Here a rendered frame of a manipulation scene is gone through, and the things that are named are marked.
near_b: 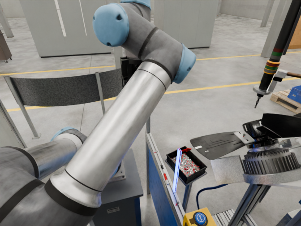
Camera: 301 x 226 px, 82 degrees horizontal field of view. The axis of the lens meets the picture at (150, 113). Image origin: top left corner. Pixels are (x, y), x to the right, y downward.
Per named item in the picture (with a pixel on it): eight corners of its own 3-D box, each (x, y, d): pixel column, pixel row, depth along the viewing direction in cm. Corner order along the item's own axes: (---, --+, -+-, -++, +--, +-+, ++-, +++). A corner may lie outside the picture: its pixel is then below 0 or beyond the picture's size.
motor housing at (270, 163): (273, 171, 98) (264, 147, 101) (317, 172, 76) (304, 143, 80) (238, 180, 93) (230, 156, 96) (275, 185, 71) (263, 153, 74)
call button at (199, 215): (207, 223, 65) (208, 221, 64) (197, 226, 64) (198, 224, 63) (202, 213, 68) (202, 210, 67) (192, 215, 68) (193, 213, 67)
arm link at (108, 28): (147, 30, 31) (162, 22, 40) (94, -7, 31) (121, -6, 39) (130, 65, 36) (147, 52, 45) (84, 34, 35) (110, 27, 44)
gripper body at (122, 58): (122, 89, 60) (118, 54, 53) (146, 86, 61) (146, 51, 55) (126, 100, 53) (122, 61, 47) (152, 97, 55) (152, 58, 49)
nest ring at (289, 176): (273, 170, 100) (270, 163, 101) (325, 171, 75) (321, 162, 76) (233, 181, 94) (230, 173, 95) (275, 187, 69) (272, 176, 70)
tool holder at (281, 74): (278, 91, 72) (289, 69, 67) (275, 98, 68) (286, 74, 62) (255, 85, 77) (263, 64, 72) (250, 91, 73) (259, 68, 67)
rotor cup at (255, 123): (285, 141, 86) (275, 116, 89) (270, 145, 79) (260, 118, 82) (256, 145, 98) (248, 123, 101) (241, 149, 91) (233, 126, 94)
